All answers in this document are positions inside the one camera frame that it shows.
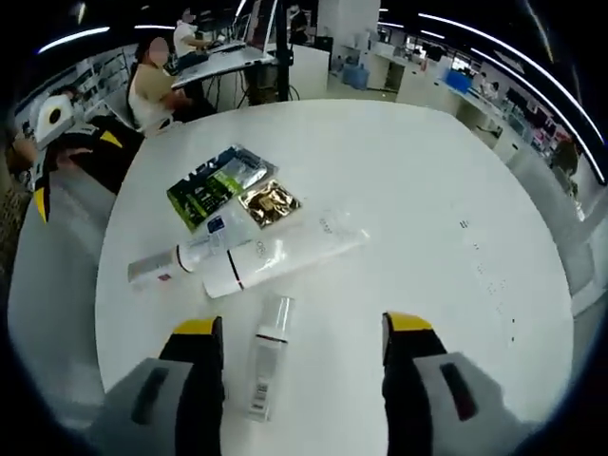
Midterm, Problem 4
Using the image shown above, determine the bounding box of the white skincare tube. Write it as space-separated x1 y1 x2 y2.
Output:
201 206 372 300

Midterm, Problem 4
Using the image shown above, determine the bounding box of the ceiling light strip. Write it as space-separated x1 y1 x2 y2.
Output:
36 26 111 54
417 12 605 146

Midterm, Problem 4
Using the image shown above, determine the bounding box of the blue storage bin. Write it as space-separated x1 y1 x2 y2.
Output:
444 70 476 91

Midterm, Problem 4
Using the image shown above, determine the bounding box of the gold foil skincare sachet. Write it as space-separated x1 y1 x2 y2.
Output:
236 178 304 230

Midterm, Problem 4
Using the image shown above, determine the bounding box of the black object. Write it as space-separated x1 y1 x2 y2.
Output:
92 116 144 196

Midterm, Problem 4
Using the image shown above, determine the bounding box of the white spray bottle red collar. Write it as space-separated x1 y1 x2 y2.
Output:
126 231 256 292

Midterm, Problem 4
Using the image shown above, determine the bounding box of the white cabinet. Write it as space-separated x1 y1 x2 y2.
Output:
289 45 332 102

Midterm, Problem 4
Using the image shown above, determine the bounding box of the black tripod stand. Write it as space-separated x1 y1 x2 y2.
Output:
277 0 296 102

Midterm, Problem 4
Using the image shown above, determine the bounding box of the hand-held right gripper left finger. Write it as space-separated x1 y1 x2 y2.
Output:
100 315 225 456

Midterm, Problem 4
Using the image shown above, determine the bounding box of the beige printed shirt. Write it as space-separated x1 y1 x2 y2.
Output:
0 187 30 272

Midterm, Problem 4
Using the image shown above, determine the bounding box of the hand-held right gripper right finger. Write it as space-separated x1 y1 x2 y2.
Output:
381 310 529 456

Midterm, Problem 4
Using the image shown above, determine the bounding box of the white side desk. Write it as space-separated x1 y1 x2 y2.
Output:
169 45 277 90

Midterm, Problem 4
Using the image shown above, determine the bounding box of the blue water jug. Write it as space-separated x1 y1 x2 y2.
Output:
341 64 371 90

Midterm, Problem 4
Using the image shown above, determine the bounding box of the green black skincare packet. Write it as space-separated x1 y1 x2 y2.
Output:
165 145 280 235

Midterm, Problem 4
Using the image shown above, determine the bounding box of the computer monitor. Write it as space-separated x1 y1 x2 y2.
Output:
246 0 279 52

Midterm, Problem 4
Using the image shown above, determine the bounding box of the person's left hand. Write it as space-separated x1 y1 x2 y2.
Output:
55 147 95 170

